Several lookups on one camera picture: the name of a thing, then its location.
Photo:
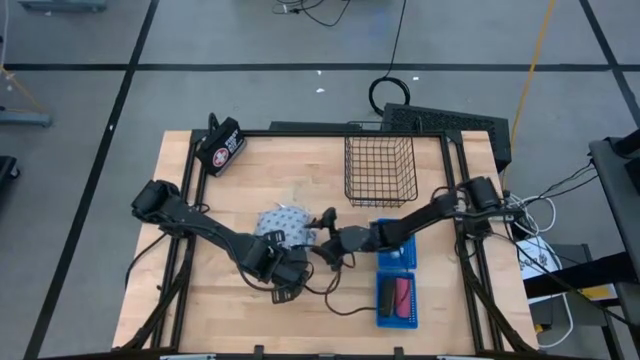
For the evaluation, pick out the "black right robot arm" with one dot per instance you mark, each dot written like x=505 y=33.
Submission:
x=425 y=215

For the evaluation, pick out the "black metal table frame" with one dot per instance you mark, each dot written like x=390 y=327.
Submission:
x=320 y=133

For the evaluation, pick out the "grey desk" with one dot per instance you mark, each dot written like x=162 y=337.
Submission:
x=617 y=190

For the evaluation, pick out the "white printed box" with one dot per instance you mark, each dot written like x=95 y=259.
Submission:
x=535 y=260

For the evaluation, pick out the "black perforated computer case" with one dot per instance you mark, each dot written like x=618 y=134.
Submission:
x=440 y=120

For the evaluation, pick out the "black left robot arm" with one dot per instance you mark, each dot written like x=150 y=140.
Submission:
x=200 y=225

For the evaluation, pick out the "black clamp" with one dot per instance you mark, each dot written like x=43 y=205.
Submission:
x=258 y=352
x=398 y=353

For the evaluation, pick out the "black first aid kit bag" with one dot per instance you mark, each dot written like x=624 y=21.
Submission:
x=220 y=150

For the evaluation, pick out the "pink bandage roll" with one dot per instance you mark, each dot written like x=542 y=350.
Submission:
x=403 y=297

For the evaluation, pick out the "black beam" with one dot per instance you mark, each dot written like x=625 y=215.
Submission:
x=575 y=280

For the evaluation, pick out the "black bandage roll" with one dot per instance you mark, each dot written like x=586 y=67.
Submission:
x=387 y=297

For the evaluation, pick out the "translucent white plastic bottle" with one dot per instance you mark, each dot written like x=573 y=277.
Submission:
x=396 y=254

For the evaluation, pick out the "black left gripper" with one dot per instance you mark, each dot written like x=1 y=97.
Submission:
x=295 y=267

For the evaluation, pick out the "grey patterned fabric pouch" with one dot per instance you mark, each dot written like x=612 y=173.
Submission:
x=290 y=220

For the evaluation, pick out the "blue plastic slotted basket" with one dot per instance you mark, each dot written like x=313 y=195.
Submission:
x=407 y=260
x=397 y=323

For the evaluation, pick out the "grey stand base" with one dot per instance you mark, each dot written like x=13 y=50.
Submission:
x=60 y=5
x=25 y=119

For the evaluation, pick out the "black object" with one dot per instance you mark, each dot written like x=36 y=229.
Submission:
x=7 y=167

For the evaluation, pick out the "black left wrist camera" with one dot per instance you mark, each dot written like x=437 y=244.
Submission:
x=274 y=295

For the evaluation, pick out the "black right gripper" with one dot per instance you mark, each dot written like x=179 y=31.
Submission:
x=357 y=239

